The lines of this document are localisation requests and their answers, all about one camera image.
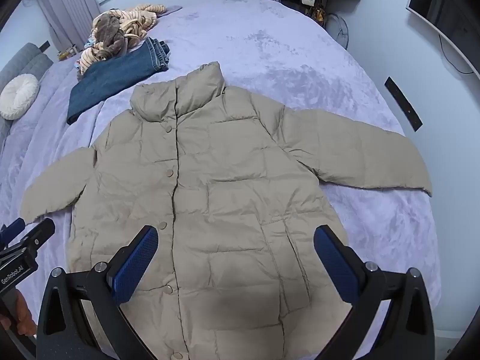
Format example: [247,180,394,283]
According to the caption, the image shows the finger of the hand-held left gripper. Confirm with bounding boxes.
[17,217,56,250]
[0,217,26,239]

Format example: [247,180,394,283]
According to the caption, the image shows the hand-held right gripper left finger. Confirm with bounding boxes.
[35,225,160,360]

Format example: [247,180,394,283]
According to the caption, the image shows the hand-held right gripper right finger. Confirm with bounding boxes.
[313,224,436,360]

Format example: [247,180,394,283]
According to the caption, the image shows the beige puffer jacket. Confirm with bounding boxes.
[20,61,434,360]

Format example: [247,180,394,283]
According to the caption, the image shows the person's left hand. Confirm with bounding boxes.
[0,292,37,340]

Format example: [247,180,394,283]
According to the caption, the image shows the round white pleated cushion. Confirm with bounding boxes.
[0,74,40,121]

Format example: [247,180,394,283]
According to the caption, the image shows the folded blue jeans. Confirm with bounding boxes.
[67,37,171,125]

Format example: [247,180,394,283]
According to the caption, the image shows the grey quilted headboard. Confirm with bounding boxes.
[0,42,54,143]

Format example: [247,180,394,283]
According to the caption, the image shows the black flat bar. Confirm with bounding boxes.
[385,76,423,133]

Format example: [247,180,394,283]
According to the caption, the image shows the pile of small bedside objects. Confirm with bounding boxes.
[56,45,80,61]

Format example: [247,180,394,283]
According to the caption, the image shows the lilac fleece bed blanket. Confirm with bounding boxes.
[0,0,443,346]

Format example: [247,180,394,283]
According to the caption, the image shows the tan brown striped plush blanket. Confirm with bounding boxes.
[77,4,167,79]

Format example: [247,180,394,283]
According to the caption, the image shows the small standing fan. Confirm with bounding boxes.
[324,12,350,50]

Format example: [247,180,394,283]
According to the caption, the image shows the black monitor cable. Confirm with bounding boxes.
[439,34,475,74]

